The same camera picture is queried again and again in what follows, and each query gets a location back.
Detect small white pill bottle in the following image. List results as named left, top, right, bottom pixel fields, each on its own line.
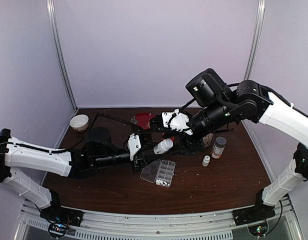
left=202, top=155, right=211, bottom=167
left=153, top=138, right=174, bottom=155

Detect clear pill organizer box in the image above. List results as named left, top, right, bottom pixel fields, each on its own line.
left=140, top=159, right=176, bottom=188

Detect amber bottle grey cap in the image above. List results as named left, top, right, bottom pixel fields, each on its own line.
left=211, top=136, right=227, bottom=160

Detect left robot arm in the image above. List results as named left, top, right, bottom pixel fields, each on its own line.
left=0, top=127, right=164, bottom=222

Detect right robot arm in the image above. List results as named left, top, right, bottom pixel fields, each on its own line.
left=162, top=68, right=308, bottom=221

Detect white pills in organizer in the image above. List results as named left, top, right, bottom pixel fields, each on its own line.
left=155, top=179, right=170, bottom=187

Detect yellow inside patterned mug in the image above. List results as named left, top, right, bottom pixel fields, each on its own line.
left=202, top=133, right=214, bottom=148

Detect orange pill bottle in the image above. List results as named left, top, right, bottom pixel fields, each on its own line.
left=162, top=133, right=174, bottom=141

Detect red patterned plate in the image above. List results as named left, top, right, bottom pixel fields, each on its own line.
left=130, top=112, right=154, bottom=130

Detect white rice bowl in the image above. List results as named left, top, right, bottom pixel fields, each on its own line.
left=69, top=114, right=89, bottom=132

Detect left circuit board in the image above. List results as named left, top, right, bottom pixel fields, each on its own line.
left=47, top=222, right=69, bottom=238

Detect circuit board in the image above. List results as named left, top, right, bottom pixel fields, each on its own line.
left=248, top=221, right=269, bottom=238
left=47, top=222, right=69, bottom=238

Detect right circuit board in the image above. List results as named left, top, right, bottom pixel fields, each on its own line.
left=248, top=221, right=269, bottom=238

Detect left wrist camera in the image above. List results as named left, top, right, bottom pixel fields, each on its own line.
left=124, top=133, right=154, bottom=161

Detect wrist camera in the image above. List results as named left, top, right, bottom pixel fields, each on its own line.
left=149, top=108, right=193, bottom=136
left=124, top=133, right=154, bottom=161

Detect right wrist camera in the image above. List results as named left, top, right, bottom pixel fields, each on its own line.
left=149, top=108, right=193, bottom=136

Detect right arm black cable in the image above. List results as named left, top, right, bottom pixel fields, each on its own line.
left=178, top=83, right=308, bottom=118

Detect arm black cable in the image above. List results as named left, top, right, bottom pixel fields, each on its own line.
left=8, top=112, right=144, bottom=155
left=178, top=83, right=308, bottom=118

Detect aluminium front rail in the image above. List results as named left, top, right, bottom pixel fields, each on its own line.
left=15, top=194, right=302, bottom=240

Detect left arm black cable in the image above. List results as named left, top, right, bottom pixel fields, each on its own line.
left=8, top=112, right=144, bottom=155

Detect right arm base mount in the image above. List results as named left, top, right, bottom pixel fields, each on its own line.
left=233, top=204, right=276, bottom=226

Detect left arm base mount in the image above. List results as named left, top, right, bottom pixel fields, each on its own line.
left=39, top=207, right=84, bottom=227

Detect right aluminium frame post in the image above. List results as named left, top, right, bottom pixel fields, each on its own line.
left=242, top=0, right=266, bottom=81

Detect aluminium frame post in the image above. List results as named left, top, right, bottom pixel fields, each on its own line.
left=46, top=0, right=78, bottom=112
left=242, top=0, right=266, bottom=81

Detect left aluminium frame post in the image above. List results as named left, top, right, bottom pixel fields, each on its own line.
left=46, top=0, right=78, bottom=112

